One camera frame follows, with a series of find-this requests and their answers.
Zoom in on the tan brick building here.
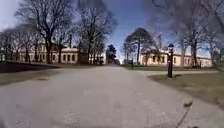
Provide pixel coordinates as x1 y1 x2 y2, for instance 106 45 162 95
0 41 108 65

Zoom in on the robot's own part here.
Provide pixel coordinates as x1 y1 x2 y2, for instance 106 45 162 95
175 101 194 128

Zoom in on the small dark bollard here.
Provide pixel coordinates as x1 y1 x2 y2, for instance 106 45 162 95
130 58 135 70

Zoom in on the long yellow building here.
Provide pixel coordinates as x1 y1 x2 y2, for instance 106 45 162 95
139 49 214 69

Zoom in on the row of bare trees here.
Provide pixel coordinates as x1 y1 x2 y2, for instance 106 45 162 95
0 0 118 66

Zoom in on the grey paved path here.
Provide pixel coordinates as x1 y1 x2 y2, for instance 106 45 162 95
0 64 224 128

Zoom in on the short black lamp post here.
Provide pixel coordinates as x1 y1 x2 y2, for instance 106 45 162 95
166 43 176 80

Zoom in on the pale side path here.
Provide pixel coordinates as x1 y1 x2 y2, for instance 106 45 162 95
139 69 221 77

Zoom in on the grass lawn with bare patches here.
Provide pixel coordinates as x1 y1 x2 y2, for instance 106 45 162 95
123 65 224 111

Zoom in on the tall pine tree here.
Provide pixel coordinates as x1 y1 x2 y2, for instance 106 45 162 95
123 27 156 66

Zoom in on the dark evergreen tree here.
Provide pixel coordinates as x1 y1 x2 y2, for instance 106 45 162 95
105 43 118 65

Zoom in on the shaded grass strip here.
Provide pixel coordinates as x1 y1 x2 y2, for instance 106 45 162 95
0 63 101 87

